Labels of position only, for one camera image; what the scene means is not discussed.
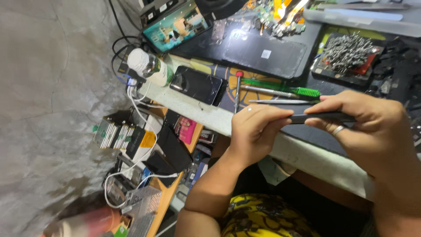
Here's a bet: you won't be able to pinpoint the person's left hand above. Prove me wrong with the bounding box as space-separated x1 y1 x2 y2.
226 104 295 166

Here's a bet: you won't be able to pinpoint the person's right hand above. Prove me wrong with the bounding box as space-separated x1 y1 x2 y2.
304 90 416 179

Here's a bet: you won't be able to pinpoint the slim black phone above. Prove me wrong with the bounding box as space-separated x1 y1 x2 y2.
287 111 356 125

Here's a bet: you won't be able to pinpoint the silver tweezers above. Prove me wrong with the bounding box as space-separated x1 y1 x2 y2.
248 99 320 105

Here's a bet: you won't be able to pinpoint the silver knurled screwdriver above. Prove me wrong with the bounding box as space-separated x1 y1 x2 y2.
241 84 299 99

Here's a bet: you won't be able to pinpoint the red-capped metal screwdriver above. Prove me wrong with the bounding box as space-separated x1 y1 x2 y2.
234 70 244 114

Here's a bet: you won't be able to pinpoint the black parts tray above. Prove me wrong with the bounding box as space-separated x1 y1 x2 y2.
310 32 386 89

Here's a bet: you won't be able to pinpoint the large black phone panel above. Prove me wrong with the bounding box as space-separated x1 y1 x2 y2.
222 29 308 80

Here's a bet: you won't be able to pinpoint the heap of metal screws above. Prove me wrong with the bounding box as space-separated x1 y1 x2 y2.
323 32 379 74

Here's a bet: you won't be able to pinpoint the black phone with cracked screen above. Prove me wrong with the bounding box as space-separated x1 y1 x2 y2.
169 65 228 107

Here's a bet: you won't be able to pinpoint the pink box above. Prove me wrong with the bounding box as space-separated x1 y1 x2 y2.
178 116 197 145

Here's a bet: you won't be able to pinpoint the black work mat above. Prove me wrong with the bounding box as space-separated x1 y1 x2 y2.
169 18 421 158

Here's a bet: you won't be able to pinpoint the heap of phone circuit parts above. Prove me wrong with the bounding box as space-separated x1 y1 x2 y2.
242 0 311 38

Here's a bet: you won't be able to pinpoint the black phone case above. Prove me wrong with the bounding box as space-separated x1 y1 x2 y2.
157 125 193 173

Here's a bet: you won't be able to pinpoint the yellow black patterned shorts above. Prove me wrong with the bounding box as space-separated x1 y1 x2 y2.
220 193 322 237

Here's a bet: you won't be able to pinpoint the clear lidded tray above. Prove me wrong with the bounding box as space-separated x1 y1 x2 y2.
303 0 421 38

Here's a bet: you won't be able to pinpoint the black round lamp base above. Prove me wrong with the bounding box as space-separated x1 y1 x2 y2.
197 0 249 21

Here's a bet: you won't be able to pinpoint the wooden shelf with parts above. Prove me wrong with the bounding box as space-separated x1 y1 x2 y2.
102 105 218 237

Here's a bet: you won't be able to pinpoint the phone with lit screen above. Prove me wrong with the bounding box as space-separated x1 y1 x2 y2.
141 1 214 54

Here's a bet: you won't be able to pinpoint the white bottle with green label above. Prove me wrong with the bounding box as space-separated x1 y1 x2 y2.
127 48 175 88

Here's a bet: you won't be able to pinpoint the stack of boxed phone parts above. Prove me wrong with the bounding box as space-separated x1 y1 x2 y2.
93 110 157 160

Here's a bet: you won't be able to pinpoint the clear plastic storage box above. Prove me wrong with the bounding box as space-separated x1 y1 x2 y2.
121 185 162 237

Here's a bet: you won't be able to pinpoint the green-handled tool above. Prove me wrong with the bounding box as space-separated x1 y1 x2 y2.
242 78 321 98

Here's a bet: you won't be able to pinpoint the white charging cable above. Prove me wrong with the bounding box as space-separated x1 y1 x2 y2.
104 78 180 209

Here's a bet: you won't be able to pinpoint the black cable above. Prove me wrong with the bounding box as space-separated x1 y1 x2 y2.
108 0 145 78

